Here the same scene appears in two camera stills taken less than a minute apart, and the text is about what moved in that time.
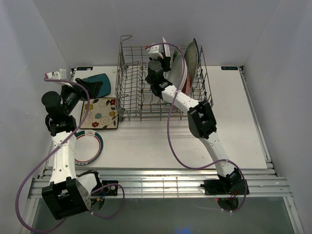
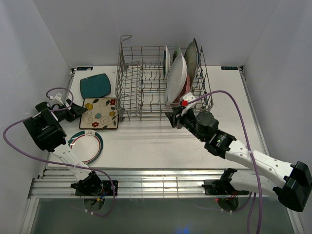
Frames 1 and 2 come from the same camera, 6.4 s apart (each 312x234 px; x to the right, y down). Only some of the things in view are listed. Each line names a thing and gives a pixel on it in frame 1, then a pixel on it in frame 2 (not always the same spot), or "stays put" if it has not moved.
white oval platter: [177, 74] stays put
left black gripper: [92, 87] -> [74, 112]
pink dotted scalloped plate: [186, 87] stays put
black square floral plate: [194, 41] stays put
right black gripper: [166, 62] -> [171, 118]
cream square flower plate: [103, 114] stays put
